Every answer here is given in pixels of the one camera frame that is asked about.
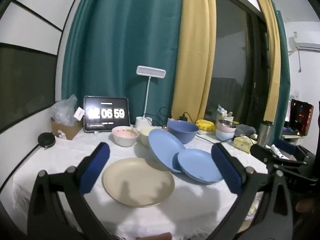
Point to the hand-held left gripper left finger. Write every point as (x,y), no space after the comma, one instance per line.
(96,167)

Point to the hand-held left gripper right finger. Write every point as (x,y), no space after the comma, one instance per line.
(227,170)

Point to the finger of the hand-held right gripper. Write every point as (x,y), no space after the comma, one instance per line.
(286,145)
(260,152)

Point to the blue plate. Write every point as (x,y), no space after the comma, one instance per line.
(197,165)
(162,145)

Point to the pink strawberry pattern bowl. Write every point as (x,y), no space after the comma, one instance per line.
(125,140)

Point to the beige plate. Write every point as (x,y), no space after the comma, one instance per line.
(137,180)

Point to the cream bowl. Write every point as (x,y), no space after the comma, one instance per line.
(145,135)

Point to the steel thermos bottle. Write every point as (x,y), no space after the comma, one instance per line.
(264,135)

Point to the yellow cheese-shaped sponge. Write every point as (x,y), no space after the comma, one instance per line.
(241,143)

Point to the grey cloth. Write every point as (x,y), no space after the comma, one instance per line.
(246,130)

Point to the black computer case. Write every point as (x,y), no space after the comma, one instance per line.
(301,115)

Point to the pink steel-lined bowl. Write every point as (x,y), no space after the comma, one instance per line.
(225,129)

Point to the cardboard box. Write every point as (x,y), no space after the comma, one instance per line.
(70,130)

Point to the tablet with clock display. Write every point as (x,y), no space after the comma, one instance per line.
(107,113)

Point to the small white box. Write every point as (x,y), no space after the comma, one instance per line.
(79,113)

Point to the light blue packet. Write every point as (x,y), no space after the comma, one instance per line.
(221,108)

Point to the clear plastic bag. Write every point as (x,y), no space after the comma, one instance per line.
(63,110)

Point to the black charger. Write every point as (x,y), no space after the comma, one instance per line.
(183,118)

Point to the teal curtain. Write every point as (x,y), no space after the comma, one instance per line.
(120,42)
(283,67)

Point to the yellow curtain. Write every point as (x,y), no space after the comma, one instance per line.
(271,55)
(195,55)

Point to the dark glass window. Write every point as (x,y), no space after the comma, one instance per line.
(232,55)

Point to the white air conditioner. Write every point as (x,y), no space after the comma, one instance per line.
(307,40)

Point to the white desk lamp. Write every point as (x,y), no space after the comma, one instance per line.
(150,70)

